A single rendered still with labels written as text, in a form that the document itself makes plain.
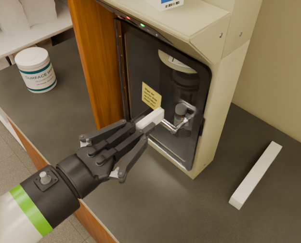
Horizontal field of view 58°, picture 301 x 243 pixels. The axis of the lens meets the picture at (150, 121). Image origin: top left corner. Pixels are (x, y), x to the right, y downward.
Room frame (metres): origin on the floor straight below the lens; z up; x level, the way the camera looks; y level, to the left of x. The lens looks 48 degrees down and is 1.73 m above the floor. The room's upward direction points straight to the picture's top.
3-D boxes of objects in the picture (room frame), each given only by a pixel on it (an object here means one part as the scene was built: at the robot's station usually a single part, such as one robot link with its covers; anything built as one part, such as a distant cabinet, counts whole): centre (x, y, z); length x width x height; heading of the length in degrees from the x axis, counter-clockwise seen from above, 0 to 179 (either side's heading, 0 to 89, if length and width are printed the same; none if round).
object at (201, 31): (0.52, 0.01, 1.46); 0.32 x 0.11 x 0.10; 45
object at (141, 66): (0.55, -0.02, 1.19); 0.30 x 0.01 x 0.40; 44
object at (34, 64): (0.93, 0.48, 1.01); 0.13 x 0.13 x 0.15
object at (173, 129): (0.48, -0.05, 1.20); 0.10 x 0.05 x 0.03; 44
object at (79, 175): (0.26, 0.11, 1.31); 0.09 x 0.08 x 0.07; 135
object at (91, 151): (0.32, 0.07, 1.31); 0.11 x 0.01 x 0.04; 136
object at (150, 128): (0.34, 0.00, 1.31); 0.05 x 0.03 x 0.01; 135
